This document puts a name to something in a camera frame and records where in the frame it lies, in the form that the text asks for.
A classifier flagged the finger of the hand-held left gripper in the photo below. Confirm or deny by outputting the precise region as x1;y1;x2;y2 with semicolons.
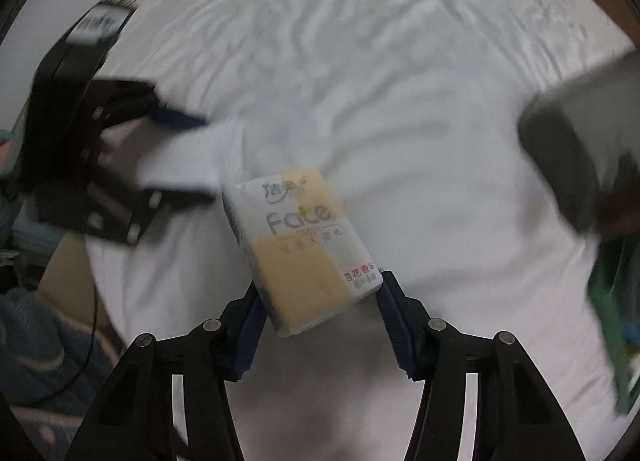
37;160;217;248
92;78;211;132

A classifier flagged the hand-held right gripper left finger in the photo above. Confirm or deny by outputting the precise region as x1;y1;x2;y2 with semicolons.
65;286;271;461

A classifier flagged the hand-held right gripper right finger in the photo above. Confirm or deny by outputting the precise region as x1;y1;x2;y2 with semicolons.
375;271;587;461

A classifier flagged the white cloth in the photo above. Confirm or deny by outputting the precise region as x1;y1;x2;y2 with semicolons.
136;118;247;194

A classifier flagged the white and yellow tissue pack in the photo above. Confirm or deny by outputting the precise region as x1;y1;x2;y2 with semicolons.
221;167;385;338

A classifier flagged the green box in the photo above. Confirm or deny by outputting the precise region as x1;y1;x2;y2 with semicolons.
587;151;640;417

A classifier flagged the patterned teal rug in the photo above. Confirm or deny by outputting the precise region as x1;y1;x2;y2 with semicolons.
0;286;128;447

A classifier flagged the bed with white sheet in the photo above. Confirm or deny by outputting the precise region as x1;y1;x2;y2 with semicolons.
85;0;640;461

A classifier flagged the black cable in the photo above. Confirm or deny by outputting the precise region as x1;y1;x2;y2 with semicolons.
47;278;101;404

